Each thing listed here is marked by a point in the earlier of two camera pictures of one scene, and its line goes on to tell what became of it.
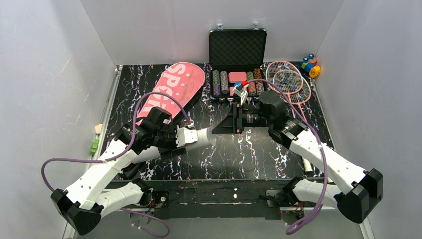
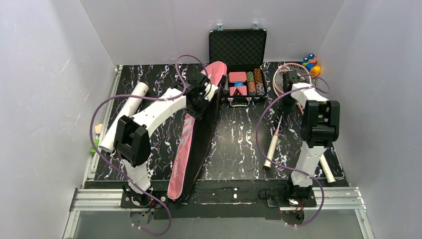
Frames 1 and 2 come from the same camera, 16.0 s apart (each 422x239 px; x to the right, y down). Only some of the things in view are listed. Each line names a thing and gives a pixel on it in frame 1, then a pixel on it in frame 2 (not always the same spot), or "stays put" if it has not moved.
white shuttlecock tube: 205,138 -> 130,109
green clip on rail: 95,145 stays put
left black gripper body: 169,153 -> 197,107
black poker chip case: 236,55 stays put
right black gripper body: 236,118 -> 285,107
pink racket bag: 176,90 -> 194,145
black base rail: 211,198 stays put
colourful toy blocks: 309,63 stays put
